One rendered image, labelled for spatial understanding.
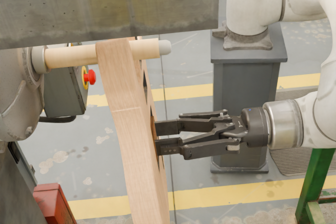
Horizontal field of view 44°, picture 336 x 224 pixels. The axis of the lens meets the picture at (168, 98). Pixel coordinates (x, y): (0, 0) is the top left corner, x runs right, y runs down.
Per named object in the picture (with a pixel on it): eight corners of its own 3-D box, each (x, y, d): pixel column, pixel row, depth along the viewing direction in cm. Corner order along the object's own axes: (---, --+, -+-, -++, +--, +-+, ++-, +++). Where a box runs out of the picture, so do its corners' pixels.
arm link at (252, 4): (223, 12, 161) (225, -41, 146) (271, 10, 160) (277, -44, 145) (227, 37, 150) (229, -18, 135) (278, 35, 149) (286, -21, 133)
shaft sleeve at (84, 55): (46, 44, 67) (51, 60, 69) (43, 57, 65) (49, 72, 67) (157, 34, 67) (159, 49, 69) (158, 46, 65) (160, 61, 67)
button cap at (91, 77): (81, 89, 105) (77, 77, 103) (82, 78, 108) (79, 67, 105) (96, 87, 105) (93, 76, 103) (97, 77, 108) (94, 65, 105)
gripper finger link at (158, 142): (180, 151, 75) (180, 153, 75) (141, 155, 75) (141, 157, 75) (178, 137, 74) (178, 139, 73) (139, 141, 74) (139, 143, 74)
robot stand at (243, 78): (209, 129, 219) (209, 16, 170) (262, 129, 216) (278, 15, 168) (210, 172, 199) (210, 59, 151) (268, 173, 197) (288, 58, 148)
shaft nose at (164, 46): (157, 37, 67) (159, 49, 69) (158, 46, 65) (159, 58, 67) (170, 36, 67) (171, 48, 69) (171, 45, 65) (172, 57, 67)
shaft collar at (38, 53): (33, 40, 67) (41, 61, 70) (28, 58, 64) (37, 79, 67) (46, 38, 67) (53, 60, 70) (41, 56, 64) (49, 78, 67)
